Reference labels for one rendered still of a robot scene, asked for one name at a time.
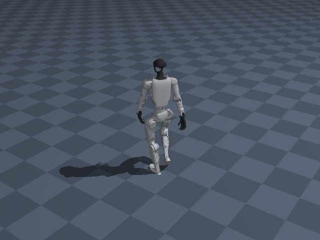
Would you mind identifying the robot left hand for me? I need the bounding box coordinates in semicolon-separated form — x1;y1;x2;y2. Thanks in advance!
137;110;145;124

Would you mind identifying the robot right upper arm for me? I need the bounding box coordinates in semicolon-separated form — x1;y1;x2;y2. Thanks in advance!
170;77;181;101

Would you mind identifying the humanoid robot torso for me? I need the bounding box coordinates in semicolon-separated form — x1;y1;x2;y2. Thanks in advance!
149;75;172;123

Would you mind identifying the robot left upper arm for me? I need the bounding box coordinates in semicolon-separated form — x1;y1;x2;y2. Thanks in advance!
141;79;153;101

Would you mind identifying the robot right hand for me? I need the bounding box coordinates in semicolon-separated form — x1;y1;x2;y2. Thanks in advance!
178;112;186;130

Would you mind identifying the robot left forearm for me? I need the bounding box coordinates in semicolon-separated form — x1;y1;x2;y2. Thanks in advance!
136;95;145;114

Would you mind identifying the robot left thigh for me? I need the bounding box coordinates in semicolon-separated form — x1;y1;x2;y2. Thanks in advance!
144;116;159;152

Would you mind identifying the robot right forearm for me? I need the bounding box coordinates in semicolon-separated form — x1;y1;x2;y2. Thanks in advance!
176;95;185;117

